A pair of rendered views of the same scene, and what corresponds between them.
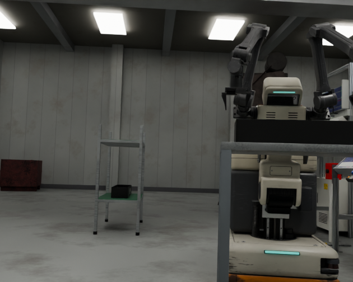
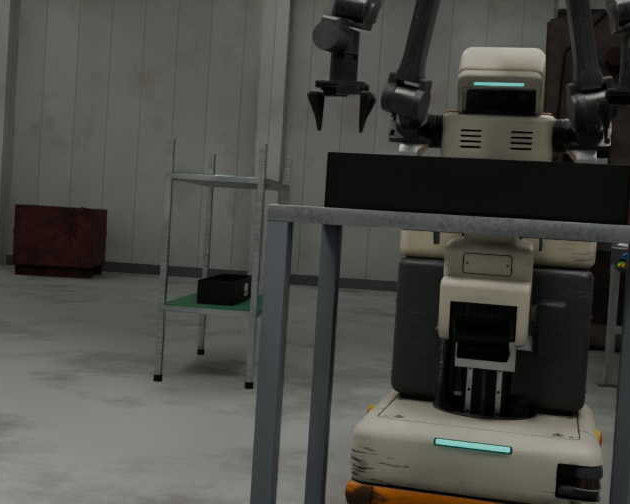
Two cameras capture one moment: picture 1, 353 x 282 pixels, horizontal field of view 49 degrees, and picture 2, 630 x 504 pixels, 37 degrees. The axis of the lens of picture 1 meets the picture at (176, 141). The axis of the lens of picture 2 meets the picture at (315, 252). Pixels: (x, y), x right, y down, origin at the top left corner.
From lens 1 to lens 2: 0.55 m
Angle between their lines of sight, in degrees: 10
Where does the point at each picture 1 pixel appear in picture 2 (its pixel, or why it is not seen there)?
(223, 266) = (262, 462)
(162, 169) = (380, 237)
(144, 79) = not seen: hidden behind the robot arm
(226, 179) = (274, 284)
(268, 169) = (460, 259)
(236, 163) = (410, 241)
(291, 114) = (519, 136)
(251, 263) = (404, 463)
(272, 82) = (475, 60)
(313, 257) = (541, 460)
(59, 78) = (146, 20)
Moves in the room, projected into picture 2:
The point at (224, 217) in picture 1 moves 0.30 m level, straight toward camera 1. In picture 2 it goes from (267, 363) to (203, 389)
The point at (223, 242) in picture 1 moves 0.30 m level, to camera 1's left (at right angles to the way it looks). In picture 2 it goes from (264, 415) to (108, 400)
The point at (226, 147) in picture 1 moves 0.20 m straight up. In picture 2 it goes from (276, 217) to (283, 107)
